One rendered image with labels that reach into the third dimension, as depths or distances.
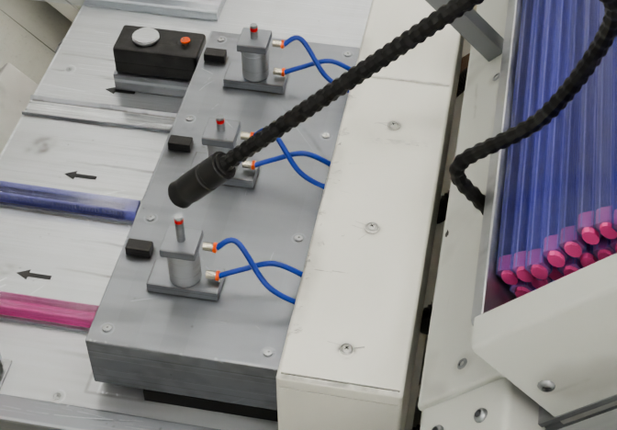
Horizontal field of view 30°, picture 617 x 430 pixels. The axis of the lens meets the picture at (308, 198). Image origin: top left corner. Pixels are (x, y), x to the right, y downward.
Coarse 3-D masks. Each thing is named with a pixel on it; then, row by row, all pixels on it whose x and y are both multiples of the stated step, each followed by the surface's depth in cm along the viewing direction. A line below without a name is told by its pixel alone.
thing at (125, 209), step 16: (0, 192) 93; (16, 192) 93; (32, 192) 93; (48, 192) 93; (64, 192) 93; (80, 192) 93; (48, 208) 93; (64, 208) 92; (80, 208) 92; (96, 208) 92; (112, 208) 91; (128, 208) 91
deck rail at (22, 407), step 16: (0, 400) 79; (16, 400) 79; (32, 400) 79; (0, 416) 78; (16, 416) 78; (32, 416) 78; (48, 416) 78; (64, 416) 78; (80, 416) 78; (96, 416) 78; (112, 416) 78; (128, 416) 78
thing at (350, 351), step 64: (384, 0) 99; (448, 64) 93; (384, 128) 88; (448, 128) 95; (384, 192) 83; (320, 256) 79; (384, 256) 78; (320, 320) 75; (384, 320) 75; (320, 384) 71; (384, 384) 71
